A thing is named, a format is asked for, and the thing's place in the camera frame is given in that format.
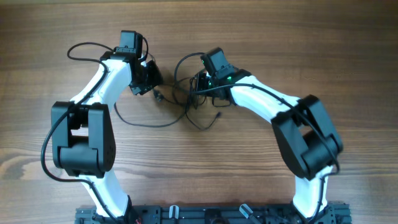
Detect black USB cable thin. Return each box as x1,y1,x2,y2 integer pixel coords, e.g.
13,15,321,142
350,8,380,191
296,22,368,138
152,76,222,131

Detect black USB cable thick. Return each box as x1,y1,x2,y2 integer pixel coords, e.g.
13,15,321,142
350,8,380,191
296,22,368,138
113,83,195,128

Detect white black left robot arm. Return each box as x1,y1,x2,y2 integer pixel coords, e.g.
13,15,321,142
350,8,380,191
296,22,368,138
40,30,162,223

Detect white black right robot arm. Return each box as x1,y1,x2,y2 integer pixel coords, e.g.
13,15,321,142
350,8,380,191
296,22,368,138
194,47,343,223

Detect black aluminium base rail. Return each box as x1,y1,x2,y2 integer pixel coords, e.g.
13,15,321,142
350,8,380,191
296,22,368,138
74,203,352,224

